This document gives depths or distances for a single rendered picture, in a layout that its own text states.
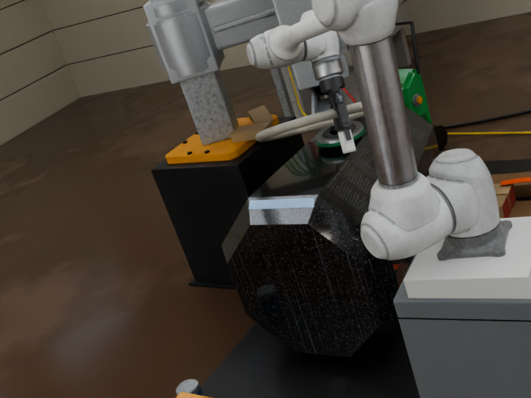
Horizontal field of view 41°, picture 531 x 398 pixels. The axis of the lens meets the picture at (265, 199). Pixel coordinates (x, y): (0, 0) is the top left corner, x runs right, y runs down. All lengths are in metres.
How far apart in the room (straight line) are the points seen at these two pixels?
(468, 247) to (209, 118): 2.07
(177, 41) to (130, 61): 6.32
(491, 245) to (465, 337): 0.26
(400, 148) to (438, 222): 0.23
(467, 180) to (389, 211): 0.23
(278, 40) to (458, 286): 0.84
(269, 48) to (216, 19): 1.54
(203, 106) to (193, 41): 0.36
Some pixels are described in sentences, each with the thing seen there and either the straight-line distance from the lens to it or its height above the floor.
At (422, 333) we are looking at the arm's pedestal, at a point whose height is 0.69.
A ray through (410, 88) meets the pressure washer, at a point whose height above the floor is 0.50.
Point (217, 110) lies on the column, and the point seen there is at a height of 0.94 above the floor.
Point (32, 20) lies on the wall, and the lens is 10.36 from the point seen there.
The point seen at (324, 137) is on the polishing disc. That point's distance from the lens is 3.13.
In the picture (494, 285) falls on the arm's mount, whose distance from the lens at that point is 1.91.
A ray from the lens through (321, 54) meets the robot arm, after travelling 2.19.
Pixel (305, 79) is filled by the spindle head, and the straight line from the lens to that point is 2.99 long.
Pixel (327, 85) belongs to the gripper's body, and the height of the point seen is 1.31.
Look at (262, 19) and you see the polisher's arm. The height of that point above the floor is 1.32.
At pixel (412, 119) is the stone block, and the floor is 0.71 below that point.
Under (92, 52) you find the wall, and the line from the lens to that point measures 10.24.
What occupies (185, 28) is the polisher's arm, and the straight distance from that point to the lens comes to 3.58.
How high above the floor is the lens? 1.90
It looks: 23 degrees down
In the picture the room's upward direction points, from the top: 19 degrees counter-clockwise
